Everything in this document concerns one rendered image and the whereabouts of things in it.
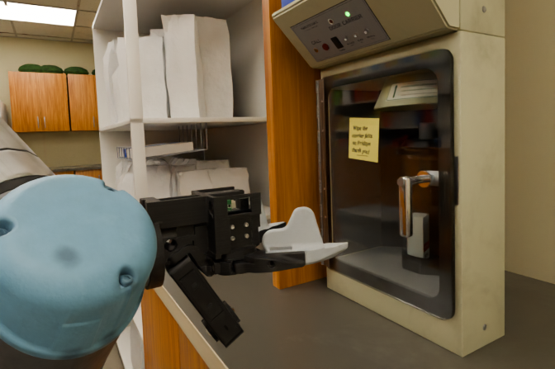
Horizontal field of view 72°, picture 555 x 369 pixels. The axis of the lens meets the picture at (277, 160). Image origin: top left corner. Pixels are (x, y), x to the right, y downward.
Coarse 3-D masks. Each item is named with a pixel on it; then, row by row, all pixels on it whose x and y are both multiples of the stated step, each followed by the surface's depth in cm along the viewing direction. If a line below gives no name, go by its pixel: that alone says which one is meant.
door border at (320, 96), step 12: (324, 96) 78; (324, 108) 78; (324, 120) 78; (324, 132) 79; (324, 144) 79; (324, 156) 79; (324, 168) 79; (324, 180) 80; (324, 192) 80; (324, 204) 80; (324, 216) 80; (324, 228) 81; (324, 240) 81; (324, 264) 82
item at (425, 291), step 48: (336, 96) 75; (384, 96) 64; (432, 96) 56; (336, 144) 76; (384, 144) 65; (432, 144) 56; (336, 192) 76; (384, 192) 65; (432, 192) 57; (336, 240) 78; (384, 240) 66; (432, 240) 57; (384, 288) 67; (432, 288) 58
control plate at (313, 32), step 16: (352, 0) 58; (320, 16) 65; (336, 16) 62; (352, 16) 60; (368, 16) 58; (304, 32) 71; (320, 32) 68; (336, 32) 65; (352, 32) 63; (384, 32) 59; (320, 48) 71; (336, 48) 69; (352, 48) 66
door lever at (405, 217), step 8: (408, 176) 56; (416, 176) 57; (424, 176) 57; (400, 184) 55; (408, 184) 55; (424, 184) 58; (400, 192) 56; (408, 192) 55; (400, 200) 56; (408, 200) 55; (400, 208) 56; (408, 208) 55; (400, 216) 56; (408, 216) 55; (400, 224) 56; (408, 224) 55; (400, 232) 56; (408, 232) 55
